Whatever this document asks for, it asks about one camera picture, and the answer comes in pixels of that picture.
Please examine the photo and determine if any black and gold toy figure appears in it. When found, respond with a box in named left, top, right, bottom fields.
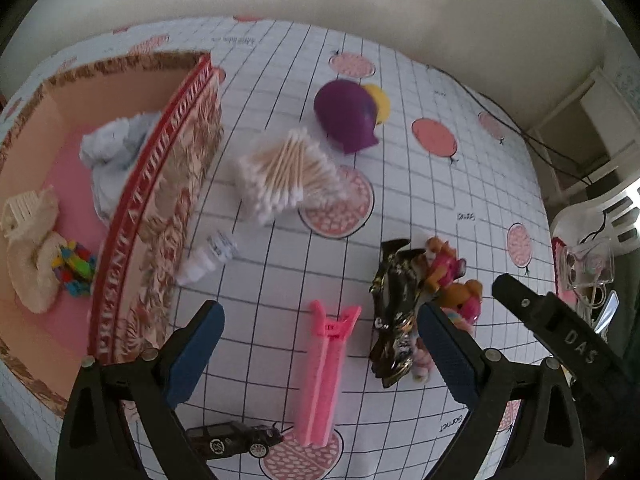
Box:
left=369, top=239, right=431, bottom=388

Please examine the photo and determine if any purple jar with yellow lid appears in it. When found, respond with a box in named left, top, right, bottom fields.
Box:
left=313, top=79, right=392, bottom=153

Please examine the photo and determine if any pink floral cardboard box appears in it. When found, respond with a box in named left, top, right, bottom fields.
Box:
left=0, top=50, right=226, bottom=418

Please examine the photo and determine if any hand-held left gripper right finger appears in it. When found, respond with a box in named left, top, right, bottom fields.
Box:
left=417, top=302, right=586, bottom=480

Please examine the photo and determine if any white cut-out chair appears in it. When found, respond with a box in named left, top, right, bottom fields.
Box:
left=550, top=180, right=640, bottom=261

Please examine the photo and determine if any white and blue fabric scrunchie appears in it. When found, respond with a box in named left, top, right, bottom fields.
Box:
left=80, top=110, right=163, bottom=221

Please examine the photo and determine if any smartphone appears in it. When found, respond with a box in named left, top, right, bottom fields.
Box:
left=595, top=292, right=621, bottom=333

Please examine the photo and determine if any colourful building block toy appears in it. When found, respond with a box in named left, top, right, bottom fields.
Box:
left=50, top=241, right=98, bottom=296

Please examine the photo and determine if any black toy car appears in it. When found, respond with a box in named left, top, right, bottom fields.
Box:
left=185, top=421, right=285, bottom=460

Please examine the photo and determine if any pack of cotton swabs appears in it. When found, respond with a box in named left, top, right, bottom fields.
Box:
left=235, top=128, right=351, bottom=226

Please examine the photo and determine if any pastel pony toy figure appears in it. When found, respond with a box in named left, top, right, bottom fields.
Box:
left=412, top=307, right=476, bottom=383

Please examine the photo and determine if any orange puppy toy figure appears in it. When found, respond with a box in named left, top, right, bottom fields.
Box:
left=437, top=280, right=485, bottom=323

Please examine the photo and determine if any cream knitted scrunchie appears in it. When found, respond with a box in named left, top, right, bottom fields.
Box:
left=0, top=187, right=63, bottom=313

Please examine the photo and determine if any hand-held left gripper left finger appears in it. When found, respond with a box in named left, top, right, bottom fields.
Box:
left=55, top=300, right=226, bottom=480

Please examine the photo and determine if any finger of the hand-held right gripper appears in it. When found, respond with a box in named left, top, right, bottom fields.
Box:
left=492, top=274, right=568, bottom=341

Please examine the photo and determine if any black cable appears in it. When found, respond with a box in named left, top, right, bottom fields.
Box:
left=427, top=62, right=601, bottom=186

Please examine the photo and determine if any small white bottle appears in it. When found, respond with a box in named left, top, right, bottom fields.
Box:
left=177, top=230, right=238, bottom=286

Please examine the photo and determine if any checked fruit-print cloth desktop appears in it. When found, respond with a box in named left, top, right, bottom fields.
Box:
left=0, top=15, right=556, bottom=480

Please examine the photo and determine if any clear glass container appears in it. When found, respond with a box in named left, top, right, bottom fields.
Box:
left=557, top=240, right=616, bottom=291

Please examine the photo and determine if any pink plastic hair clip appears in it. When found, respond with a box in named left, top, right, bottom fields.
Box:
left=294, top=300, right=362, bottom=446

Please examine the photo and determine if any white shelf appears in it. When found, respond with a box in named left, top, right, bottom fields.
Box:
left=530, top=62, right=640, bottom=196

